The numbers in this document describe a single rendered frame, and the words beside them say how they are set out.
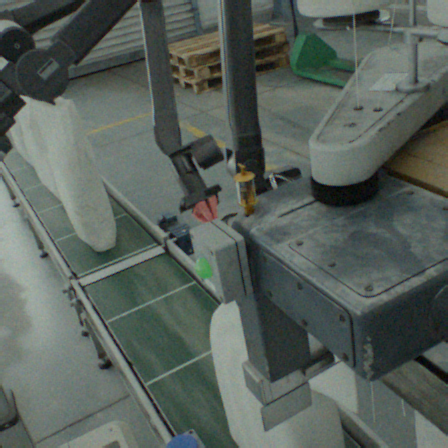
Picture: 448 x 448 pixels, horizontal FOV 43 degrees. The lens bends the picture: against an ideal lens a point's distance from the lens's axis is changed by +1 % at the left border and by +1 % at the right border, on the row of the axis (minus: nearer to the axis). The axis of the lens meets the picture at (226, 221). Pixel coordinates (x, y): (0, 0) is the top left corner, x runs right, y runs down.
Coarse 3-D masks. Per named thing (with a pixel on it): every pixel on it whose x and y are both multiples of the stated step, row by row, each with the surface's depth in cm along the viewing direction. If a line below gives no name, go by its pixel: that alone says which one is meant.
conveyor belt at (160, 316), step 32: (160, 256) 260; (96, 288) 245; (128, 288) 241; (160, 288) 237; (192, 288) 233; (128, 320) 222; (160, 320) 218; (192, 320) 215; (128, 352) 205; (160, 352) 202; (192, 352) 199; (160, 384) 188; (192, 384) 186; (192, 416) 174; (224, 416) 172
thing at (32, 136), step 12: (24, 96) 317; (24, 108) 321; (24, 120) 323; (36, 120) 311; (24, 132) 334; (36, 132) 314; (36, 144) 320; (36, 156) 332; (36, 168) 344; (48, 168) 325; (48, 180) 333
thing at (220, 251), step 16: (208, 224) 78; (224, 224) 77; (192, 240) 78; (208, 240) 74; (224, 240) 74; (240, 240) 73; (208, 256) 75; (224, 256) 73; (240, 256) 74; (224, 272) 74; (240, 272) 75; (208, 288) 80; (224, 288) 75; (240, 288) 76; (224, 304) 76
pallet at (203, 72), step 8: (264, 48) 639; (272, 48) 683; (280, 48) 649; (288, 48) 654; (208, 56) 645; (216, 56) 640; (272, 56) 648; (176, 64) 650; (184, 64) 633; (208, 64) 612; (216, 64) 657; (184, 72) 639; (192, 72) 642; (200, 72) 610; (208, 72) 615; (216, 72) 625
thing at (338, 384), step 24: (216, 312) 144; (216, 336) 141; (240, 336) 133; (216, 360) 148; (240, 360) 132; (336, 360) 102; (240, 384) 135; (312, 384) 113; (336, 384) 106; (240, 408) 140; (312, 408) 120; (336, 408) 125; (240, 432) 151; (264, 432) 131; (288, 432) 122; (312, 432) 123; (336, 432) 126
